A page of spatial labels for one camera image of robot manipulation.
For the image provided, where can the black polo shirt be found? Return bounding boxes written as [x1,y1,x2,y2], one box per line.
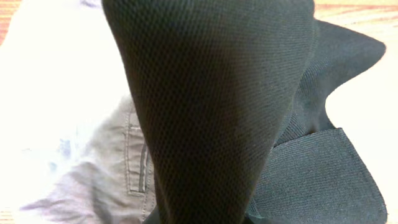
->
[103,0,387,224]

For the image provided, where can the grey folded garment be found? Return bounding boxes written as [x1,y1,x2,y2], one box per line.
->
[16,95,156,224]

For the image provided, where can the white folded garment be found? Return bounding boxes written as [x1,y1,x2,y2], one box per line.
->
[1,1,130,215]

